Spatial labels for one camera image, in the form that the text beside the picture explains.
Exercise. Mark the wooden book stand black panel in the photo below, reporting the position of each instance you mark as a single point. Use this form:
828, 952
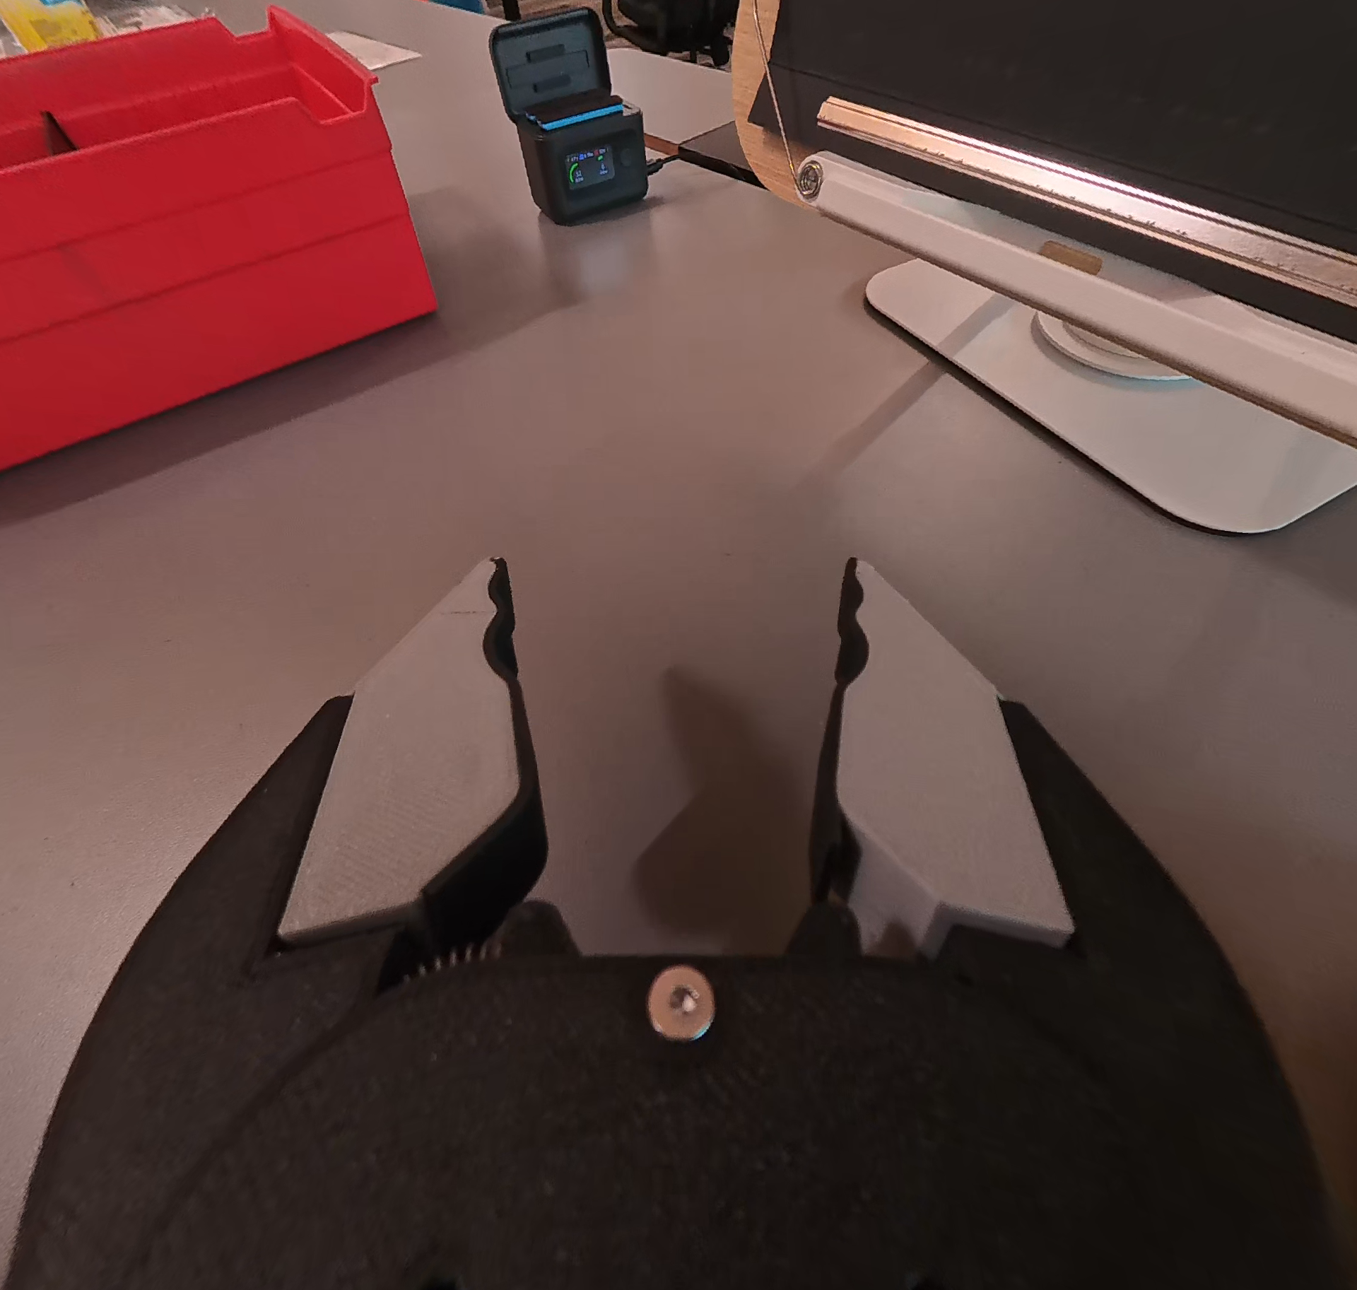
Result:
1060, 39

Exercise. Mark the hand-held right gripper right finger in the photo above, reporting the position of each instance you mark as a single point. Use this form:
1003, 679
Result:
933, 791

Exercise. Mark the red plastic bin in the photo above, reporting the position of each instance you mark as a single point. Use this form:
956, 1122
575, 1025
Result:
213, 251

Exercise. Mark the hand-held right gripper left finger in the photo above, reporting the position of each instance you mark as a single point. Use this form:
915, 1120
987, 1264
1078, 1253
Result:
414, 781

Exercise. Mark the black charging case with screen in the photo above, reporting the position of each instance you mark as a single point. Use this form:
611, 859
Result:
583, 182

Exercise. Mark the printed paper sheet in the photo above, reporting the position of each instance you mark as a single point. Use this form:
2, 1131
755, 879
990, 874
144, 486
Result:
371, 47

